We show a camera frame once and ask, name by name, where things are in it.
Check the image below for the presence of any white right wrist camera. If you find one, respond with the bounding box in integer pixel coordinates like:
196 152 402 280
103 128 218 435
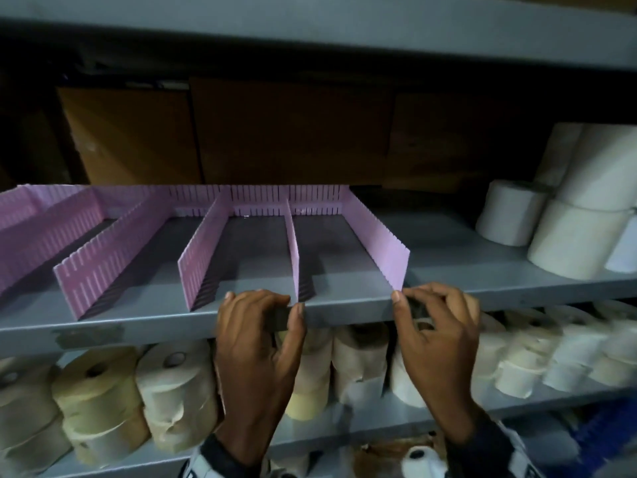
400 445 448 478

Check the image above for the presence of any row of white paper rolls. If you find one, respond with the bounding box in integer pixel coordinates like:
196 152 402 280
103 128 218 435
0 301 637 466

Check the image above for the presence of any orange-brown cardboard box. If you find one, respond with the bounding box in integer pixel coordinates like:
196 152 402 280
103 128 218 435
57 86 202 185

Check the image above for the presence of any brown paper package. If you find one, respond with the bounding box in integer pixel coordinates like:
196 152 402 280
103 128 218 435
356 432 449 478

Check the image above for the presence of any black left wristband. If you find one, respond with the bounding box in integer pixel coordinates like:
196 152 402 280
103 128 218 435
181 432 262 478

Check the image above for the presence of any brown cardboard box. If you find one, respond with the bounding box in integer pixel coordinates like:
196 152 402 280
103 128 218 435
383 94 548 193
188 76 397 187

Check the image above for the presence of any blue perforated rack post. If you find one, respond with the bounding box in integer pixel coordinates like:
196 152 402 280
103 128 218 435
569 398 637 466

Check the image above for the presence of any person's left hand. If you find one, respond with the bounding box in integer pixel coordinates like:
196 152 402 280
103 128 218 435
214 289 307 466

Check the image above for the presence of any black wristband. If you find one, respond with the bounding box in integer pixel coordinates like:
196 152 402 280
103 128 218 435
445 410 546 478
181 432 262 478

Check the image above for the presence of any stack of white paper rolls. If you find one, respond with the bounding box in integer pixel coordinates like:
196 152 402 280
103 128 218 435
475 123 637 282

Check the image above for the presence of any black right wristband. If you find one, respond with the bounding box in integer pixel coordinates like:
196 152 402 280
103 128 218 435
445 410 546 478

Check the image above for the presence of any person's right hand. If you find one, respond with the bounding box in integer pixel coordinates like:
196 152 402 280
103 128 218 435
391 282 486 443

